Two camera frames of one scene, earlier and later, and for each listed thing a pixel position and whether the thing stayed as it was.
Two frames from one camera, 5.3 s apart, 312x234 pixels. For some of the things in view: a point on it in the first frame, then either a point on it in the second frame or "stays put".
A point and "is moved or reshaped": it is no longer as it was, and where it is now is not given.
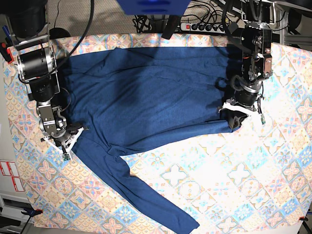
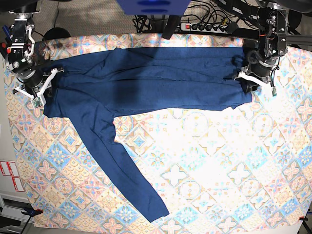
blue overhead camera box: (153, 7) stays put
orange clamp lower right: (303, 218) stays put
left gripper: (66, 136) to (29, 73)
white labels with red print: (9, 168) stays put
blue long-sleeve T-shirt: (127, 97) is moved or reshaped
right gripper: (245, 97) to (261, 69)
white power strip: (204, 28) stays put
